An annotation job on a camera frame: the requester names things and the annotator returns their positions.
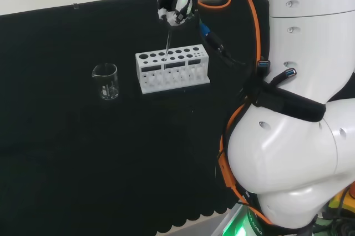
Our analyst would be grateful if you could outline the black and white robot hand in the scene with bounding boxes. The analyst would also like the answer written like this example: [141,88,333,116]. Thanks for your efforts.
[156,0,200,30]

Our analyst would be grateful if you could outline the white test tube rack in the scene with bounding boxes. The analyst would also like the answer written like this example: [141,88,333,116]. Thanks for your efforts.
[135,43,211,95]

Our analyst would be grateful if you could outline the small clear glass beaker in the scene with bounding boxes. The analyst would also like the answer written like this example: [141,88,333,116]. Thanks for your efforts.
[92,63,120,101]

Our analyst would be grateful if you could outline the long black blue-tipped plug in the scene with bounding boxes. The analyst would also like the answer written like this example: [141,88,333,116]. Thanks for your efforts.
[270,67,298,84]

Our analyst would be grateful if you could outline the black bench cloth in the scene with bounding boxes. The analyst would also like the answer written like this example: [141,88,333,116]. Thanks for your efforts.
[0,0,271,236]

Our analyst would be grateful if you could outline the yellow stop button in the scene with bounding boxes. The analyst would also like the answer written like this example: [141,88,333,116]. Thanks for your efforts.
[328,179,355,212]

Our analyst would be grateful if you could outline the black cable with silver plug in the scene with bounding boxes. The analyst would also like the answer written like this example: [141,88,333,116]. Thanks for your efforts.
[174,0,195,23]

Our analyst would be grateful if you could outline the black cable with blue connector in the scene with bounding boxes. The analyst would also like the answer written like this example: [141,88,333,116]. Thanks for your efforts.
[197,11,251,68]

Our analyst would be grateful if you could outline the orange cable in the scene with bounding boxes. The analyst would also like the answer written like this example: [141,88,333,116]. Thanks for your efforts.
[177,0,276,226]

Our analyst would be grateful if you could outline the black strap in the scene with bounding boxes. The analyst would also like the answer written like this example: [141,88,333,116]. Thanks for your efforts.
[240,74,327,123]

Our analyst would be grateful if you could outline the black cable bundle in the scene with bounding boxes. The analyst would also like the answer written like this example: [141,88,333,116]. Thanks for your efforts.
[313,188,355,236]

